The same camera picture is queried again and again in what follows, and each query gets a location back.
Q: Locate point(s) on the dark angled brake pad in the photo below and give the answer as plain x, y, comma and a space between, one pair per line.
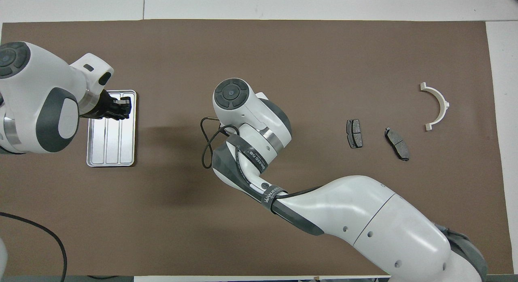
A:
397, 143

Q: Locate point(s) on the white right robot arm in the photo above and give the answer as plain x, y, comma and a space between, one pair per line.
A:
364, 217

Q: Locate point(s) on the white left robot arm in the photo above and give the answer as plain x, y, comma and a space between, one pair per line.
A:
36, 92

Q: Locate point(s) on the brown table mat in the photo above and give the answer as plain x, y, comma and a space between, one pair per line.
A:
182, 51

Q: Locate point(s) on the dark rectangular brake pad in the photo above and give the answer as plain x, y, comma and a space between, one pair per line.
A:
354, 133

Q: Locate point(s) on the white semicircular bracket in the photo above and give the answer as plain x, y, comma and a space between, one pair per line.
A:
444, 107

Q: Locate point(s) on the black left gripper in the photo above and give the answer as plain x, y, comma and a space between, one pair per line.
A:
101, 108

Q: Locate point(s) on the silver metal tray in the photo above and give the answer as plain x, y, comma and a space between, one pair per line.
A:
121, 148

